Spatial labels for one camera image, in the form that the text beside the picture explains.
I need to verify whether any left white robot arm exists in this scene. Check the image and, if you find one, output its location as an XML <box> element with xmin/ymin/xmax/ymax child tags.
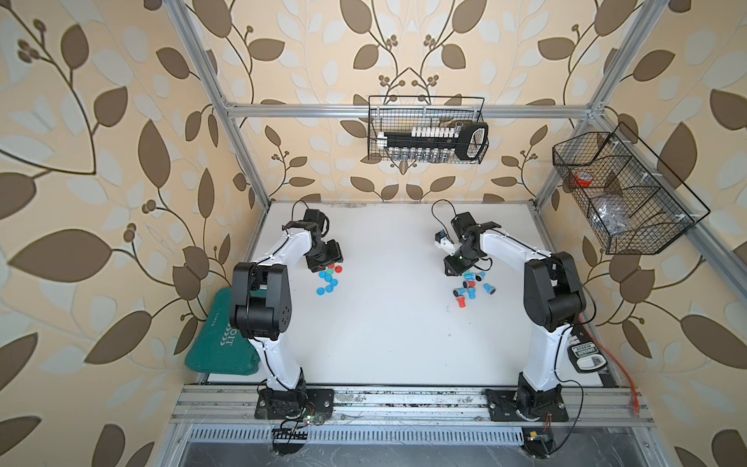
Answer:
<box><xmin>229</xmin><ymin>223</ymin><xmax>342</xmax><ymax>392</ymax></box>

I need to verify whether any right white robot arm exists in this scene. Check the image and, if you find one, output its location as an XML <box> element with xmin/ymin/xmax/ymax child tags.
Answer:
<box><xmin>435</xmin><ymin>223</ymin><xmax>587</xmax><ymax>392</ymax></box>

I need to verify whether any black white tool in basket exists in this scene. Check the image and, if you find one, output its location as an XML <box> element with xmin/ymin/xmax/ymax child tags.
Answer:
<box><xmin>373</xmin><ymin>122</ymin><xmax>489</xmax><ymax>163</ymax></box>

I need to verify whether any red tape roll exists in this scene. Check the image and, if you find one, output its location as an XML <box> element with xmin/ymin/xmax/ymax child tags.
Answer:
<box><xmin>571</xmin><ymin>170</ymin><xmax>594</xmax><ymax>189</ymax></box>

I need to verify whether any green cloth bag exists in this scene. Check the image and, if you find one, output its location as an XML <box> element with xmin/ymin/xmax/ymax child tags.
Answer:
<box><xmin>185</xmin><ymin>288</ymin><xmax>260</xmax><ymax>376</ymax></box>

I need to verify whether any clear plastic bag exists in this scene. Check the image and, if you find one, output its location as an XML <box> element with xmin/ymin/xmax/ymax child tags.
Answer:
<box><xmin>591</xmin><ymin>194</ymin><xmax>634</xmax><ymax>235</ymax></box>

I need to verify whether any handheld label device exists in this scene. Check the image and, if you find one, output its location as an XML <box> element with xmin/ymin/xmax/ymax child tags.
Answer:
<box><xmin>568</xmin><ymin>342</ymin><xmax>608</xmax><ymax>374</ymax></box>

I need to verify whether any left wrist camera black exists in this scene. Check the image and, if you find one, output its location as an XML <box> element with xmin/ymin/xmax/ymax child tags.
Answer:
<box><xmin>303</xmin><ymin>208</ymin><xmax>330</xmax><ymax>237</ymax></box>

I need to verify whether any red cable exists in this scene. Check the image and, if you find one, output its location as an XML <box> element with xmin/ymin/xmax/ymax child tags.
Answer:
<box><xmin>577</xmin><ymin>317</ymin><xmax>641</xmax><ymax>416</ymax></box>

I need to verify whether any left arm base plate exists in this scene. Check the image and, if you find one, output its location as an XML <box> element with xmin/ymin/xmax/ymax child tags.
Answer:
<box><xmin>254</xmin><ymin>387</ymin><xmax>335</xmax><ymax>424</ymax></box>

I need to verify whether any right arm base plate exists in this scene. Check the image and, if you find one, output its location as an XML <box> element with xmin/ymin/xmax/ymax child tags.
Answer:
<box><xmin>484</xmin><ymin>385</ymin><xmax>570</xmax><ymax>422</ymax></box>

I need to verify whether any black wire basket back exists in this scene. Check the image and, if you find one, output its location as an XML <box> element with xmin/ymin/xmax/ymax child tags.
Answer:
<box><xmin>367</xmin><ymin>95</ymin><xmax>489</xmax><ymax>165</ymax></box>

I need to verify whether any black wire basket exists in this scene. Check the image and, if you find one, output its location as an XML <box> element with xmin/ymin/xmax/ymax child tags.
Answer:
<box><xmin>552</xmin><ymin>122</ymin><xmax>711</xmax><ymax>255</ymax></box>
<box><xmin>367</xmin><ymin>95</ymin><xmax>489</xmax><ymax>165</ymax></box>

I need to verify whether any black wire basket right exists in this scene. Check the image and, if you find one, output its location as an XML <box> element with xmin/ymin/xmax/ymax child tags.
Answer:
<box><xmin>552</xmin><ymin>122</ymin><xmax>711</xmax><ymax>255</ymax></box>

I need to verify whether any aluminium rail front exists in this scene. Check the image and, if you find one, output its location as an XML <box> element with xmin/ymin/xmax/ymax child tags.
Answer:
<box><xmin>171</xmin><ymin>384</ymin><xmax>655</xmax><ymax>428</ymax></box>

